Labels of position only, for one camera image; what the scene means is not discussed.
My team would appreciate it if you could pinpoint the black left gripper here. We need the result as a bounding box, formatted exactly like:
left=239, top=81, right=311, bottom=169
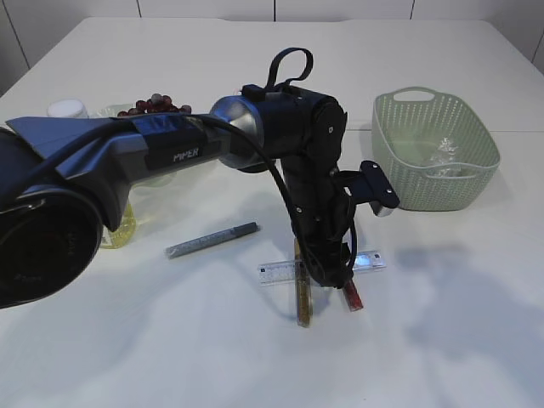
left=300, top=221, right=355, bottom=289

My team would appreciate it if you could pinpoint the green plastic woven basket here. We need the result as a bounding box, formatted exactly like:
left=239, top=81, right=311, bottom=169
left=371, top=87, right=501, bottom=212

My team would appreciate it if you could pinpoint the purple artificial grape bunch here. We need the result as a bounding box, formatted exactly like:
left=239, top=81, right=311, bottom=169
left=116, top=93, right=192, bottom=117

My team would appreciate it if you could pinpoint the green ruffled glass plate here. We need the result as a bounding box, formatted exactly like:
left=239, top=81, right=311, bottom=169
left=89, top=104, right=176, bottom=188

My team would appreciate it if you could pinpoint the clear plastic sheet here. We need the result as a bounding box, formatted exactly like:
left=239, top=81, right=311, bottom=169
left=427, top=137, right=462, bottom=178

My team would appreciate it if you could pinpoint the yellow oil bottle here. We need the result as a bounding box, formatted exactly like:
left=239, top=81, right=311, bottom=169
left=47, top=99, right=137, bottom=250

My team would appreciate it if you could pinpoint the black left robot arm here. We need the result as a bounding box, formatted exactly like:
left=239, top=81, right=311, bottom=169
left=1, top=86, right=354, bottom=308

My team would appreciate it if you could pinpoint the silver glitter pen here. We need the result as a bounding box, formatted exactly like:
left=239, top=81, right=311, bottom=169
left=164, top=222, right=259, bottom=259

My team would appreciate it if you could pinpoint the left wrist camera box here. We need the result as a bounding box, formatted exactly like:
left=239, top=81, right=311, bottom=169
left=332, top=161, right=400, bottom=217

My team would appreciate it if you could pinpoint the red glitter pen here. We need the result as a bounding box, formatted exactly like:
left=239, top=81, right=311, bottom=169
left=343, top=280, right=364, bottom=312

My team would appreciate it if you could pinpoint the black mesh pen holder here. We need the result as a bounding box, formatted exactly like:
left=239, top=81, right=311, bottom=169
left=239, top=163, right=269, bottom=174

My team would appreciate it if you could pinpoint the gold glitter pen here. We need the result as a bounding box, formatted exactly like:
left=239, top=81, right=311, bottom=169
left=294, top=239, right=313, bottom=328

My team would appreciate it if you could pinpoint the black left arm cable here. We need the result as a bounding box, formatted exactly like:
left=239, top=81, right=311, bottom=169
left=0, top=47, right=358, bottom=290

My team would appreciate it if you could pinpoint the clear plastic ruler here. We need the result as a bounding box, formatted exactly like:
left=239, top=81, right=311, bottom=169
left=258, top=251, right=386, bottom=285

